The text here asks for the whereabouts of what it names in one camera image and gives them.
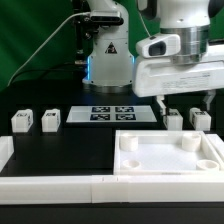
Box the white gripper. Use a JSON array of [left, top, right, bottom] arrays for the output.
[[133, 44, 224, 116]]

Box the white square tabletop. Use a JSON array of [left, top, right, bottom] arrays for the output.
[[113, 130, 224, 176]]

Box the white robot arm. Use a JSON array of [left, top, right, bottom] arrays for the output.
[[83, 0, 224, 98]]

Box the white U-shaped fence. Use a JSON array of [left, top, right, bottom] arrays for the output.
[[0, 133, 224, 205]]

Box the white tag plate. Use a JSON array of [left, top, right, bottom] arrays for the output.
[[66, 105, 156, 123]]

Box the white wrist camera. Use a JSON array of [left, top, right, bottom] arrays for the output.
[[136, 34, 181, 59]]

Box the black camera on base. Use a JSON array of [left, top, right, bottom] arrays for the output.
[[90, 10, 123, 25]]

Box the white cable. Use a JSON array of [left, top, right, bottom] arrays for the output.
[[6, 11, 92, 88]]

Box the black cable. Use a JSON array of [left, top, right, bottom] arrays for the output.
[[13, 63, 88, 84]]

